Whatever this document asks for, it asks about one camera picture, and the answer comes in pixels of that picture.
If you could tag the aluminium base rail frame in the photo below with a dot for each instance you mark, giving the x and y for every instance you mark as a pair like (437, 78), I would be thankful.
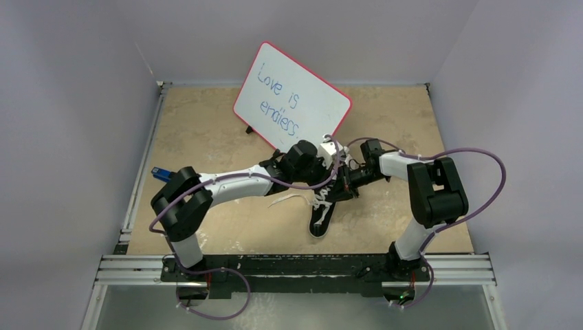
(195, 127)

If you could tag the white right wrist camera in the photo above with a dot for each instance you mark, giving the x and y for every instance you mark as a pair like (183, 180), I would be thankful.
(350, 162)

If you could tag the blue stapler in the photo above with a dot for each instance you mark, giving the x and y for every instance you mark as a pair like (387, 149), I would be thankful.
(162, 174)

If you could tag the pink-framed whiteboard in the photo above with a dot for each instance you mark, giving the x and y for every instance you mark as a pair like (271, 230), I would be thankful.
(284, 102)

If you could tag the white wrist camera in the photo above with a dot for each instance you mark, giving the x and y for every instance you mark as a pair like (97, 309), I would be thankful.
(328, 151)
(350, 162)

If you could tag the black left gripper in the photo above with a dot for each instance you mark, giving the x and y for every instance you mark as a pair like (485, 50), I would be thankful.
(324, 173)

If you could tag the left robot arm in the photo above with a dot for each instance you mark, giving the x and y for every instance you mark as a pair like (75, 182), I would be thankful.
(182, 203)

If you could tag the black canvas sneaker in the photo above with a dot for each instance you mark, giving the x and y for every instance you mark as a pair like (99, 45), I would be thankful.
(319, 231)

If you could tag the white shoelace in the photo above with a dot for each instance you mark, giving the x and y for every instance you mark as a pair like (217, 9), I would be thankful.
(319, 201)

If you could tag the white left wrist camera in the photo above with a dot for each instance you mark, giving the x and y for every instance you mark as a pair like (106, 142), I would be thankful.
(328, 151)

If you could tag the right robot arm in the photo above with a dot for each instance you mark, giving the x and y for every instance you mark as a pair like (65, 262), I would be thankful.
(436, 195)

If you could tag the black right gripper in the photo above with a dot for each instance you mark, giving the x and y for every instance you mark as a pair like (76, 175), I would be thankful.
(345, 181)

